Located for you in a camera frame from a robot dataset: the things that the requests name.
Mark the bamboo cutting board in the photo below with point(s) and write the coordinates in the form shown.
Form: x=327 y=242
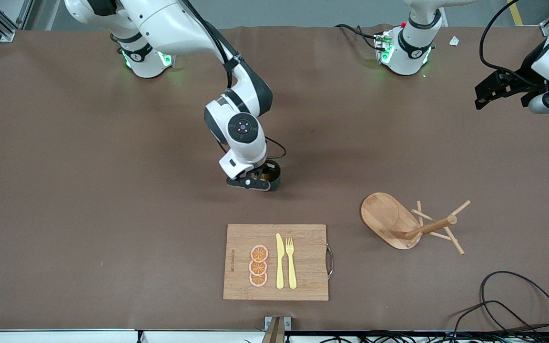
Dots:
x=308 y=257

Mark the yellow plastic fork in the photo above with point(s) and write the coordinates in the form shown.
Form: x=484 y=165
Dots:
x=292 y=271

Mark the yellow plastic knife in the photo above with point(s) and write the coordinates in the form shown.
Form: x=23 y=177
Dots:
x=279 y=267

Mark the brown table mat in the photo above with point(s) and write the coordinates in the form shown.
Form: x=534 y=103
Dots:
x=112 y=166

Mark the wooden mug rack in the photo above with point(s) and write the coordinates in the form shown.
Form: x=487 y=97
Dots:
x=384 y=214

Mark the dark green cup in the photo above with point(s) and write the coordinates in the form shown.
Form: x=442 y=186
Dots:
x=277 y=178

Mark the metal bracket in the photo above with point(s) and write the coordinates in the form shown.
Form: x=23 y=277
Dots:
x=274 y=328

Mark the white paper scrap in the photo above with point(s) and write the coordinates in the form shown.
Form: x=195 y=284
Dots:
x=454 y=41

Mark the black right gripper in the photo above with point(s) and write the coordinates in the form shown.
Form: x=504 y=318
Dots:
x=274 y=170

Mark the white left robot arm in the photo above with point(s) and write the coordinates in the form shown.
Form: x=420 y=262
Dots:
x=410 y=52

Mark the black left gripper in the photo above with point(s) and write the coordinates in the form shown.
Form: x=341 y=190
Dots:
x=526 y=79

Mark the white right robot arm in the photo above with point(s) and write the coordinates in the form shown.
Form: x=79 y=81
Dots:
x=169 y=24

